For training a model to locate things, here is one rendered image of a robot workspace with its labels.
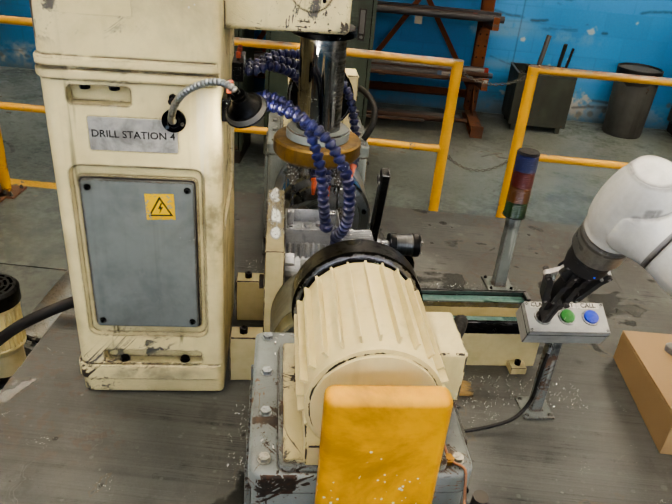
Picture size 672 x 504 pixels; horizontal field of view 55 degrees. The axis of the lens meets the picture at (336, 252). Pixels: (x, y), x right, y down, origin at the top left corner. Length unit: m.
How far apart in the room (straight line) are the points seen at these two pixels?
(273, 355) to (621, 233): 0.55
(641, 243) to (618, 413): 0.66
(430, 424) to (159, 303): 0.78
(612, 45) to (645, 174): 5.65
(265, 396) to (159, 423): 0.52
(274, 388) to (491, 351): 0.79
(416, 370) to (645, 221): 0.46
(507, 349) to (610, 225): 0.64
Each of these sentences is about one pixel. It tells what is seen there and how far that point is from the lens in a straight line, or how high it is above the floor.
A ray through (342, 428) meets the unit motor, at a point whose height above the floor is 1.31.
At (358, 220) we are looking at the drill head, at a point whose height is 1.04.
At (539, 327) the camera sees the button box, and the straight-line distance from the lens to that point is 1.36.
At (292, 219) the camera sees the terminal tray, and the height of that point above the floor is 1.13.
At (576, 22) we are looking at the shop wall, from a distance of 6.52.
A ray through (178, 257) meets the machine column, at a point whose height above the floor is 1.14.
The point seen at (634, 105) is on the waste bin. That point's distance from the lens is 6.42.
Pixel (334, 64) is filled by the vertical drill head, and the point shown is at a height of 1.49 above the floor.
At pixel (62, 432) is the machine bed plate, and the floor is 0.80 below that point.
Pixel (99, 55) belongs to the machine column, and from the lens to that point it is 1.16.
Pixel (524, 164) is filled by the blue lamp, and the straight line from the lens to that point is 1.78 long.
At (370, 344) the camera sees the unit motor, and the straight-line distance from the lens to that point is 0.71.
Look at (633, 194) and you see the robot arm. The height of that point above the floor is 1.43.
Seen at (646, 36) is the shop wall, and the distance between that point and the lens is 6.73.
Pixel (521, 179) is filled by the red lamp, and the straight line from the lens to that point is 1.79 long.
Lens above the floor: 1.78
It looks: 29 degrees down
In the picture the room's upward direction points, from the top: 5 degrees clockwise
